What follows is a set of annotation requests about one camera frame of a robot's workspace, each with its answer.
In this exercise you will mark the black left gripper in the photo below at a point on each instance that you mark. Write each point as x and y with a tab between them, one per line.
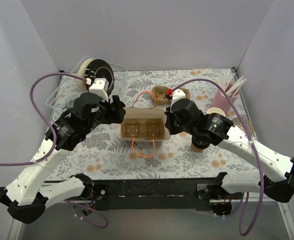
116	111

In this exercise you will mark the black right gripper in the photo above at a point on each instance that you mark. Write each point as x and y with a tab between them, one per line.
172	122

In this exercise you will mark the brown pulp cup tray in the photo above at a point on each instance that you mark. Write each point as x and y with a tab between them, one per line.
143	128

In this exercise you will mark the kraft paper takeout bag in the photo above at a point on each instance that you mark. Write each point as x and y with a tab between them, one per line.
138	112

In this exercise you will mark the black coffee cup lid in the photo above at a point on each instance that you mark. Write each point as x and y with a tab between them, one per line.
202	138

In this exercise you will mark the brown paper coffee cup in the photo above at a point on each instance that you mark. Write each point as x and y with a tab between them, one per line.
199	147

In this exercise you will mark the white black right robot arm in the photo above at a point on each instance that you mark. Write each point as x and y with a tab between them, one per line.
275	175

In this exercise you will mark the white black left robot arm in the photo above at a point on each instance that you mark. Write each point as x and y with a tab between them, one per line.
26	198

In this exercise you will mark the stack of paper cups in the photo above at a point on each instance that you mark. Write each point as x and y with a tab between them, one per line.
215	110

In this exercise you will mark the brown pulp cup carrier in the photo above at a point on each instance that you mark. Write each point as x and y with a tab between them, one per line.
159	93

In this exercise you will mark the floral patterned tablecloth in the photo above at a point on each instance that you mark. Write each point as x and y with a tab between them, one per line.
104	156

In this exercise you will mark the cream round plate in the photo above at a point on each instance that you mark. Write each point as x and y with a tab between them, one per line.
82	87

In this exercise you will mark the dark green mug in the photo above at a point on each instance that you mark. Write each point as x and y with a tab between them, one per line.
69	104

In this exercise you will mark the pink straw holder cup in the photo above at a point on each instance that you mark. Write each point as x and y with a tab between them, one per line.
219	100

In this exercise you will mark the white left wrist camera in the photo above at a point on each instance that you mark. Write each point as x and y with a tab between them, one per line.
98	87

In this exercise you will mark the black table front rail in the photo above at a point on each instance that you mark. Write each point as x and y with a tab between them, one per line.
166	193

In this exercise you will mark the aluminium frame rail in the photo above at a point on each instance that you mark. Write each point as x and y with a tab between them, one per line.
286	216

